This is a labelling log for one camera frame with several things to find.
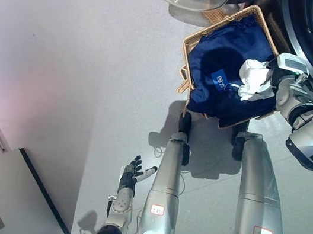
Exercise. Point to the silver left robot leg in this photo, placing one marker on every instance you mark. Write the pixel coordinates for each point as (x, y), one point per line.
(162, 188)

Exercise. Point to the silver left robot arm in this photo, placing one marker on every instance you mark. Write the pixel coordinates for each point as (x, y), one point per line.
(120, 204)

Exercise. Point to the white cloth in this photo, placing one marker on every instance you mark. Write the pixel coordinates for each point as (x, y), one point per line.
(253, 73)

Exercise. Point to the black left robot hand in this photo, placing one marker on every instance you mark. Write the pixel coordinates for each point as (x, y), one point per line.
(130, 175)

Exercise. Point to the silver robot leg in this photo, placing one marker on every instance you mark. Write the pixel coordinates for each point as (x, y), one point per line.
(255, 184)
(162, 188)

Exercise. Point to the woven wicker laundry basket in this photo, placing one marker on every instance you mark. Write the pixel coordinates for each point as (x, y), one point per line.
(216, 17)

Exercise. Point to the silver right robot leg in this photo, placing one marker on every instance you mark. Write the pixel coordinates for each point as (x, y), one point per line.
(255, 184)

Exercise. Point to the dark blue garment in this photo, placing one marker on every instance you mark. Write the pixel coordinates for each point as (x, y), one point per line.
(232, 104)

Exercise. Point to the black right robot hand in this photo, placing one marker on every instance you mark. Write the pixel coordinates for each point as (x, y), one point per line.
(274, 76)

